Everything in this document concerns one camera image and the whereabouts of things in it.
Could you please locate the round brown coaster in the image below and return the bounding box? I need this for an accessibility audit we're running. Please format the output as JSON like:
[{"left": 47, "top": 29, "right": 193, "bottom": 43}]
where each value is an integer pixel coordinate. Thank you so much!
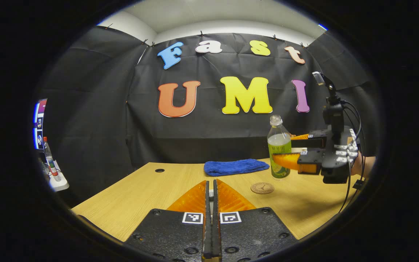
[{"left": 251, "top": 182, "right": 275, "bottom": 194}]

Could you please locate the red cap plastic bottle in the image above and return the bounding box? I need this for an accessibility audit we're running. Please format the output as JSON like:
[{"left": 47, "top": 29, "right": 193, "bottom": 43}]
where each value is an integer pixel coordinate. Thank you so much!
[{"left": 43, "top": 137, "right": 61, "bottom": 182}]

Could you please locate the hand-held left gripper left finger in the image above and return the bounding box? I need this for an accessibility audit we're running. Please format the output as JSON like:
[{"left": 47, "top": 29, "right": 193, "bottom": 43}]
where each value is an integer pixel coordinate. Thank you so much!
[{"left": 124, "top": 180, "right": 211, "bottom": 262}]

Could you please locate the blue folded towel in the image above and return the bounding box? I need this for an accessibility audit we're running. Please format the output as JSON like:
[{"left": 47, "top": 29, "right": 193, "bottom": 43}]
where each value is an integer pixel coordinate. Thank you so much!
[{"left": 204, "top": 159, "right": 270, "bottom": 177}]

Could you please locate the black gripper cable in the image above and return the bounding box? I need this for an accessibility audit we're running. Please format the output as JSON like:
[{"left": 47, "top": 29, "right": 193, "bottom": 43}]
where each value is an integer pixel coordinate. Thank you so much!
[{"left": 339, "top": 100, "right": 366, "bottom": 213}]

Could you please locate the black backdrop cloth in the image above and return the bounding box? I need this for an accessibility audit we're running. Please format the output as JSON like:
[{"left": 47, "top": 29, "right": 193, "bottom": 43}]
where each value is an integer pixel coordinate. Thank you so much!
[{"left": 37, "top": 25, "right": 381, "bottom": 199}]

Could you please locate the computer monitor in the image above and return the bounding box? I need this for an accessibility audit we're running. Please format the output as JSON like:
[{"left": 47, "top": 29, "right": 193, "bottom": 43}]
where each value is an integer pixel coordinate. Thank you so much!
[{"left": 33, "top": 98, "right": 48, "bottom": 150}]

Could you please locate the green label water bottle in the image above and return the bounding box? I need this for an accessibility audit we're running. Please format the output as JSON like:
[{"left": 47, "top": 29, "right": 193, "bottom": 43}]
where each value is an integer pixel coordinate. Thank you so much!
[{"left": 267, "top": 115, "right": 292, "bottom": 179}]

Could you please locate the white side table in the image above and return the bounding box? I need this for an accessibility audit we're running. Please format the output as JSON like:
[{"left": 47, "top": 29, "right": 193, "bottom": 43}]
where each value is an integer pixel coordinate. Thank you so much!
[{"left": 42, "top": 160, "right": 69, "bottom": 192}]

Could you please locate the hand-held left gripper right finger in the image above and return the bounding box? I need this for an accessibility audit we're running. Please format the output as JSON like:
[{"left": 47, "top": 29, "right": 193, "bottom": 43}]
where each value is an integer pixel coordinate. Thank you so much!
[{"left": 212, "top": 179, "right": 299, "bottom": 262}]

